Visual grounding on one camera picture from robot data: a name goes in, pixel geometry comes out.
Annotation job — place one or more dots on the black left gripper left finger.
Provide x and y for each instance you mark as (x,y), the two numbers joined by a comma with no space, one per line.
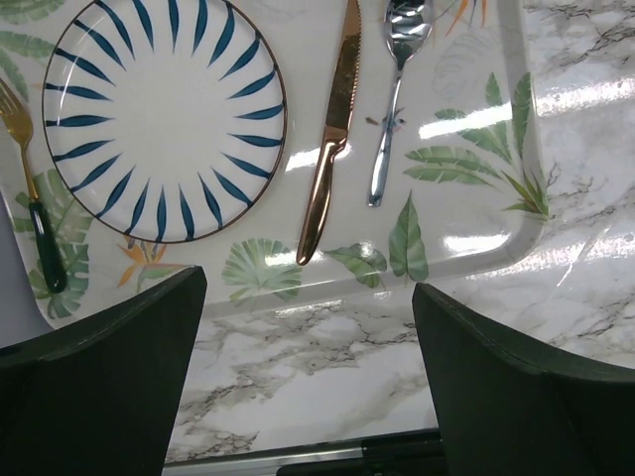
(100,396)

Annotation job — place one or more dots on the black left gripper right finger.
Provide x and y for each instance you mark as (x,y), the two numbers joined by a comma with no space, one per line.
(510,404)

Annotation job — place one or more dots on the white tray with leaf print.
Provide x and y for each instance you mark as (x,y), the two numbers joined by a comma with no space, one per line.
(465,192)

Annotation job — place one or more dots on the white plate with blue stripes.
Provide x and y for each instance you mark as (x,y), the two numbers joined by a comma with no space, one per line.
(166,120)

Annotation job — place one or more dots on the rose gold knife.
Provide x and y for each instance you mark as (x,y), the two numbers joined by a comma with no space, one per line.
(335,132)

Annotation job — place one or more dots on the silver spoon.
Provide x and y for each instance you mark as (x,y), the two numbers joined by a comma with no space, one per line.
(407,26)

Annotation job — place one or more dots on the gold fork with green handle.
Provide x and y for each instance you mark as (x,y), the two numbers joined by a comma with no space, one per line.
(20,127)

